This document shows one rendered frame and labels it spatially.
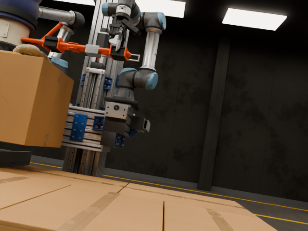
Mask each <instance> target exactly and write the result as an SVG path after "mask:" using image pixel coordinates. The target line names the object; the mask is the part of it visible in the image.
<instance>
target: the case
mask: <svg viewBox="0 0 308 231"><path fill-rule="evenodd" d="M73 84H74V80H72V79H71V78H70V77H68V76H67V75H66V74H65V73H63V72H62V71H61V70H59V69H58V68H57V67H55V66H54V65H53V64H51V63H50V62H49V61H47V60H46V59H45V58H43V57H36V56H29V55H21V54H14V53H7V52H0V142H6V143H13V144H19V145H26V146H40V147H53V148H60V147H61V143H62V138H63V133H64V129H65V124H66V118H67V113H68V109H69V104H70V100H71V95H72V89H73Z"/></svg>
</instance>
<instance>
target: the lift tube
mask: <svg viewBox="0 0 308 231"><path fill-rule="evenodd" d="M41 1H42V0H0V4H3V5H8V6H13V7H16V8H19V9H21V10H23V11H25V12H27V13H29V14H31V15H32V16H33V17H35V18H36V20H37V18H38V16H39V4H40V3H41ZM0 17H3V18H9V19H12V20H15V21H18V22H20V23H22V24H24V25H26V26H27V27H28V28H29V30H30V33H29V34H33V33H35V28H34V26H33V25H32V24H31V23H30V22H28V21H26V20H24V19H22V18H20V17H18V16H15V15H12V14H8V13H4V12H0Z"/></svg>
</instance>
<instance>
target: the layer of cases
mask: <svg viewBox="0 0 308 231"><path fill-rule="evenodd" d="M0 231H277V230H276V229H275V228H273V227H271V226H270V225H269V224H267V223H266V222H264V221H263V220H261V219H260V218H259V217H257V216H256V215H254V214H253V213H251V212H250V211H248V210H247V209H245V208H244V207H243V206H241V205H240V204H238V203H237V202H235V201H231V200H225V199H220V198H213V197H207V196H202V195H196V194H191V193H186V192H179V191H173V190H168V189H162V188H157V187H150V186H145V185H139V184H134V183H128V182H123V181H116V180H110V179H105V178H99V177H94V176H87V175H81V174H76V173H70V172H65V171H60V170H53V169H47V168H42V167H36V166H31V165H22V166H12V167H1V168H0Z"/></svg>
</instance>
